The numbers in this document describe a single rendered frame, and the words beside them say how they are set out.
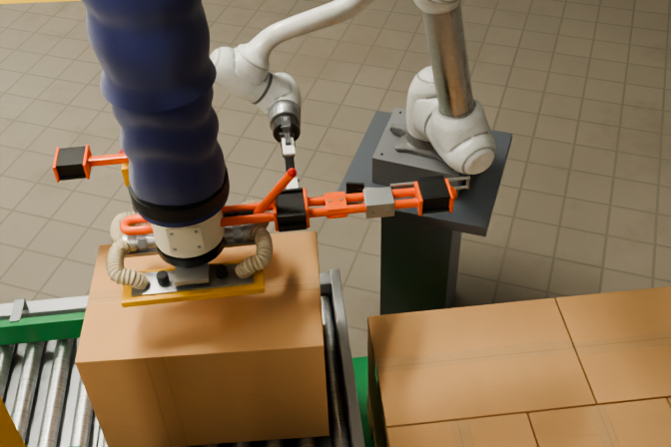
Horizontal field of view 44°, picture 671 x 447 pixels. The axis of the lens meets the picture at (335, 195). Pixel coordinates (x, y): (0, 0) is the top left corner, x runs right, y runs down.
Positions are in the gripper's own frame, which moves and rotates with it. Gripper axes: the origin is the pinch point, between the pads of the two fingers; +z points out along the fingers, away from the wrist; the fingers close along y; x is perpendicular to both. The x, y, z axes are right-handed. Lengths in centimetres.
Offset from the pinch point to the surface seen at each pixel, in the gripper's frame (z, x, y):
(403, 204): 16.9, -26.2, -0.9
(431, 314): -1, -39, 65
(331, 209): 17.0, -8.5, -2.0
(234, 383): 36, 20, 36
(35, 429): 21, 80, 68
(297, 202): 13.7, -0.6, -2.4
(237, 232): 15.8, 14.6, 3.7
